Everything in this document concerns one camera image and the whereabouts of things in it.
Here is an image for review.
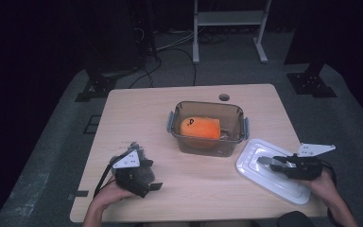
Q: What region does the person's right hand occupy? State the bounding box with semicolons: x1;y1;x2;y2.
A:
302;171;341;206

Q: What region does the white metal stand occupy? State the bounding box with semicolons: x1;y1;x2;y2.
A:
192;0;272;65

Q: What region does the black floor cable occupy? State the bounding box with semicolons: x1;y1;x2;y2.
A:
155;46;198;87
128;56;164;89

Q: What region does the black stand with base plate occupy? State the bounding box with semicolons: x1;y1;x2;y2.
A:
74;56;130;103
284;0;338;98

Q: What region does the left hand-held gripper cable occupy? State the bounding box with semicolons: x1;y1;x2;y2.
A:
93;154;124;198

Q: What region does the black tape strip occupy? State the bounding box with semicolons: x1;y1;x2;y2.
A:
67;190;90;201

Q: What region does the person's left hand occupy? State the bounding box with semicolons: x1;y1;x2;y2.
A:
92;181;138;212

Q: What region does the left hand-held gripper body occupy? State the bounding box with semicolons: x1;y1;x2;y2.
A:
112;149;154;199

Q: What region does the clear brown storage box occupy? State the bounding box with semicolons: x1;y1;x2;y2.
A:
165;100;251;158

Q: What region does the dark equipment stand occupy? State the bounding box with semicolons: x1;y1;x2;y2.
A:
129;0;160;62

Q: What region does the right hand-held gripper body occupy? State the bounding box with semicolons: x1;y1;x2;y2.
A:
285;144;337;182

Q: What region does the orange plush toy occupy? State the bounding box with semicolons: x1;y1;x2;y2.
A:
179;116;222;149

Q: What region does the white box lid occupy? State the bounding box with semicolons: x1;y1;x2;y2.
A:
235;137;312;206

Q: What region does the light grey floor cable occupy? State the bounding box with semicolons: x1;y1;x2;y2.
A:
155;31;197;52

